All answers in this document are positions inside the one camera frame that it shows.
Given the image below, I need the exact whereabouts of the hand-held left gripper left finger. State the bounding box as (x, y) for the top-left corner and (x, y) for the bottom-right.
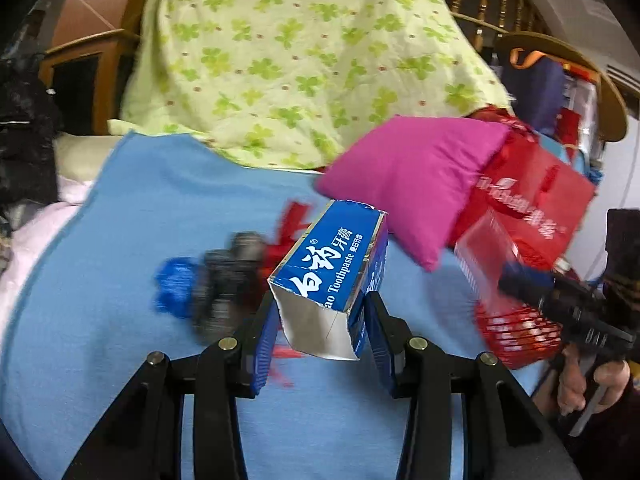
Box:
(62, 287), (281, 480)

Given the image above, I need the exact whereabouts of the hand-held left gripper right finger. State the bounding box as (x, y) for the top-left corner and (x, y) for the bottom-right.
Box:
(362, 290), (583, 480)

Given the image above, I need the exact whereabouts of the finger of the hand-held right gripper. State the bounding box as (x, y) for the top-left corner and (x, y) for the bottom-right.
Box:
(497, 261), (636, 359)

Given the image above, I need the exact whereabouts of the red plastic mesh basket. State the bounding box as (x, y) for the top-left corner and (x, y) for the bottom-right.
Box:
(472, 255), (563, 368)

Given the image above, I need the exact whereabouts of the dark wrapper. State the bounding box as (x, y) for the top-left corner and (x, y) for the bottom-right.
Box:
(192, 231), (269, 342)

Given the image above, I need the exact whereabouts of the clear plastic packet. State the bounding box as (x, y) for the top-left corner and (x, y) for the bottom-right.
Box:
(455, 210), (526, 321)

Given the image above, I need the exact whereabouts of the blue toothpaste box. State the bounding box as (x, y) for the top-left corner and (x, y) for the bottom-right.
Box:
(267, 199), (390, 362)

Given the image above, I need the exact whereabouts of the blue plastic wrapper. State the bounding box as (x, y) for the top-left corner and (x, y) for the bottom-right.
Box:
(154, 256), (202, 319)

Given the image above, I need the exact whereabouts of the red plastic bag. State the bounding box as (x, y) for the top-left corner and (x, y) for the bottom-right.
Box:
(265, 200), (321, 390)

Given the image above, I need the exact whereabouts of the person's right hand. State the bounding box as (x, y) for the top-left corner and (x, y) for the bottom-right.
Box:
(555, 350), (633, 417)

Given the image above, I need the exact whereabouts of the light blue box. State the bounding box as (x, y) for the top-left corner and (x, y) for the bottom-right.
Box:
(564, 144), (590, 172)

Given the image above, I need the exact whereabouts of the red paper shopping bag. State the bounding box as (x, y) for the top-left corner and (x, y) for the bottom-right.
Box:
(450, 110), (598, 271)

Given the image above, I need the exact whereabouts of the curved wooden chair back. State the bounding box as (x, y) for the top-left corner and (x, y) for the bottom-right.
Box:
(495, 31), (629, 144)

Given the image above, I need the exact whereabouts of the dark blue garment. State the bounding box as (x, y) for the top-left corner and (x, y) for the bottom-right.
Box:
(500, 57), (567, 137)

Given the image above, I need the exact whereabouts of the magenta pillow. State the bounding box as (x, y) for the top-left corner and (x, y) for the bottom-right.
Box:
(315, 115), (511, 272)

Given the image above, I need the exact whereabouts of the shiny red crinkled bag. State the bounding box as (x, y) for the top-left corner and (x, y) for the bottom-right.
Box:
(469, 104), (533, 137)

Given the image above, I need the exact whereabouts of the light blue blanket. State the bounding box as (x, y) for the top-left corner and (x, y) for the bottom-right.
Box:
(0, 130), (566, 480)

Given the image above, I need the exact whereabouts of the white bed sheet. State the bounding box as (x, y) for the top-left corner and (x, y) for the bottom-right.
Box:
(0, 175), (97, 323)

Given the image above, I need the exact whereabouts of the cream pillow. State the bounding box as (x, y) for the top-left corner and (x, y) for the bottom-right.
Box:
(54, 134), (127, 182)

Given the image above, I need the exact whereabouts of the green clover print quilt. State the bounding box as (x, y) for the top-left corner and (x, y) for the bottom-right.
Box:
(107, 0), (513, 171)

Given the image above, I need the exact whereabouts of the black puffer jacket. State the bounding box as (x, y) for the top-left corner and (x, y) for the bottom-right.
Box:
(0, 57), (62, 233)

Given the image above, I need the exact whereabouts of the wooden cabinet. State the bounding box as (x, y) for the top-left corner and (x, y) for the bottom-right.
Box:
(39, 30), (142, 137)

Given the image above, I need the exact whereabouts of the brown curved wooden panel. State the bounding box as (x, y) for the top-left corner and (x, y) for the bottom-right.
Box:
(49, 0), (153, 53)

